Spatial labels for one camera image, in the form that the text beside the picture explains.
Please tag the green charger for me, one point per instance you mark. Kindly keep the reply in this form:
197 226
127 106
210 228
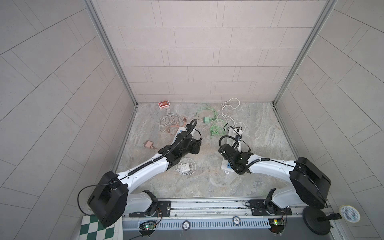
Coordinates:
206 120

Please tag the aluminium rail base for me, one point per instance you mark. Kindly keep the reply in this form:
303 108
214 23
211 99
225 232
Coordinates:
212 214

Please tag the colourful white power strip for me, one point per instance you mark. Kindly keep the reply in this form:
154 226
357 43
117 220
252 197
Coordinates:
230 145

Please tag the red small box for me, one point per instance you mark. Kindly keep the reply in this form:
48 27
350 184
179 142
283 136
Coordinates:
164 104

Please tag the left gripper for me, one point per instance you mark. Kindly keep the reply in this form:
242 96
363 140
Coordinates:
195 146

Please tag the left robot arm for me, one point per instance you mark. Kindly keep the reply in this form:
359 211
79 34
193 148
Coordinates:
113 196

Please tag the pink charger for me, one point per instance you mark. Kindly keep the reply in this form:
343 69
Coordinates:
149 145

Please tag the white charger with coiled cable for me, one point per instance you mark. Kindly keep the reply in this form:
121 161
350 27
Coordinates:
186 167

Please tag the green white checkerboard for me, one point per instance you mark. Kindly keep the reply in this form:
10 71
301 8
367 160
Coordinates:
92 229

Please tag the white charger with black cable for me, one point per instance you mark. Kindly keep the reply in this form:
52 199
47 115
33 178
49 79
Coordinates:
234 131

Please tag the blue white power strip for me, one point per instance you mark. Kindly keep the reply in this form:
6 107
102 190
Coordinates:
180 129

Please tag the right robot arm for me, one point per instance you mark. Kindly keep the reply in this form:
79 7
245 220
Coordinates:
308 185

